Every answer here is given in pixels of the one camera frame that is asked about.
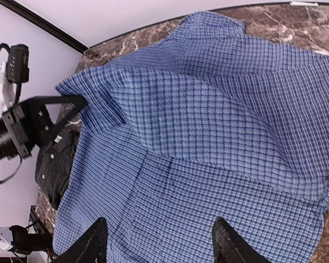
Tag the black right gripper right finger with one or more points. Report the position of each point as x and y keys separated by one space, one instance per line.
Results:
x=229 y=246

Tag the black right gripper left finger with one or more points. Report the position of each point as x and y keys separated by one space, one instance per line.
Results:
x=90 y=247

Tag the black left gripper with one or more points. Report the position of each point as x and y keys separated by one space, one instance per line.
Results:
x=17 y=131

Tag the blue checkered long sleeve shirt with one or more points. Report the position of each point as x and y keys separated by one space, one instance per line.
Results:
x=208 y=122

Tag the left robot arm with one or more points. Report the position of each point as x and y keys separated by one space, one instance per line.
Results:
x=18 y=189

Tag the folded black striped shirt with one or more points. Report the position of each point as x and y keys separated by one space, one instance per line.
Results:
x=54 y=163

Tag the white tape strip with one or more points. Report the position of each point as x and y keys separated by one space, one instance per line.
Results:
x=303 y=3

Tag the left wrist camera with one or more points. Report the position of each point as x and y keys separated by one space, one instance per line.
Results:
x=17 y=70

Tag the left black corner post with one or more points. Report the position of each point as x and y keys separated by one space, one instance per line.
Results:
x=43 y=24

